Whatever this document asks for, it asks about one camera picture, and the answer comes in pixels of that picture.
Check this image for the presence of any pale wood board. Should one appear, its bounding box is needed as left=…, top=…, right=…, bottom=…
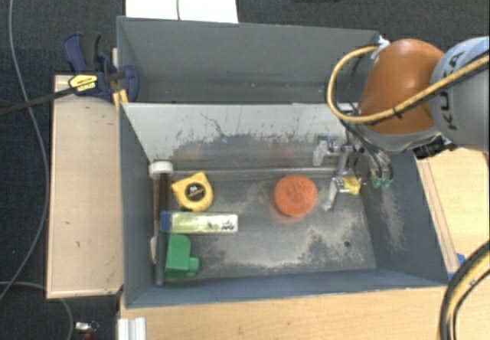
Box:
left=45, top=74, right=126, bottom=299

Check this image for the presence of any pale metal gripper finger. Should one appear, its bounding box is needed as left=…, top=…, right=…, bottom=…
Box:
left=312, top=134, right=341, bottom=167
left=322, top=176, right=346, bottom=213

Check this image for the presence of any grey metal bin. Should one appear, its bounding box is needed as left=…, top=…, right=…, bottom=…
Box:
left=116, top=15, right=449, bottom=309

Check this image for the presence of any black cylinder on white bracket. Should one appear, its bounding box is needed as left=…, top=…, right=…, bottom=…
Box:
left=413, top=138, right=459, bottom=160

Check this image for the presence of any green and white flat box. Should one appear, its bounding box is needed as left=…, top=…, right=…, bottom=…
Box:
left=159, top=210, right=240, bottom=234

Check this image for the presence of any yellow tape measure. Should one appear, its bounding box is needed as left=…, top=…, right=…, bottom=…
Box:
left=170, top=172, right=215, bottom=213

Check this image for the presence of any green toy block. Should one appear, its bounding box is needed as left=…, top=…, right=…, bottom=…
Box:
left=163, top=233, right=201, bottom=280

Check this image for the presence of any dark tube with white cap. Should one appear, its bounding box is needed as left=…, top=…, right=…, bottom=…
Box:
left=148, top=160, right=175, bottom=286

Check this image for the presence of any small yellow block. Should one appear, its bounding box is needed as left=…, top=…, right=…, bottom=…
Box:
left=342, top=175, right=362, bottom=196

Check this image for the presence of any orange round sponge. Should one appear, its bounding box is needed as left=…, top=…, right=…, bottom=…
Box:
left=273, top=174, right=319, bottom=219

